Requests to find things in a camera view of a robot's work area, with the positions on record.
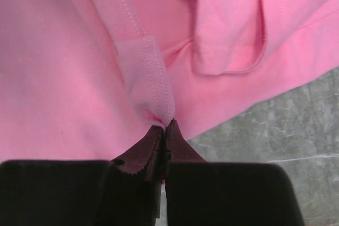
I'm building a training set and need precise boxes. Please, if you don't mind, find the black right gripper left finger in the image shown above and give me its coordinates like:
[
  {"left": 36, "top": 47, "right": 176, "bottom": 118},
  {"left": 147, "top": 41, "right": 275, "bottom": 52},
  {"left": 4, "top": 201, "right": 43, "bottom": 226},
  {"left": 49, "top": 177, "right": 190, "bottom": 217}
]
[{"left": 1, "top": 126, "right": 164, "bottom": 225}]

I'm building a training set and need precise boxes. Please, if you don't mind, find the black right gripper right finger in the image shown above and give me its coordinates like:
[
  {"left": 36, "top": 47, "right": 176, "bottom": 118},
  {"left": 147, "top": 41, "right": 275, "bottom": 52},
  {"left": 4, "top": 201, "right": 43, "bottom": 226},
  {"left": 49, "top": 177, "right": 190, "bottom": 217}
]
[{"left": 165, "top": 120, "right": 304, "bottom": 226}]

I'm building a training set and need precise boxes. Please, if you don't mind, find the pink t-shirt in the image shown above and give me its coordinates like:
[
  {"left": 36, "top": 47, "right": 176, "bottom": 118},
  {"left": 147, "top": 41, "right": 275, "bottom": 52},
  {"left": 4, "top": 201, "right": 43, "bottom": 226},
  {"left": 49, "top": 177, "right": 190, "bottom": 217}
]
[{"left": 1, "top": 0, "right": 338, "bottom": 160}]

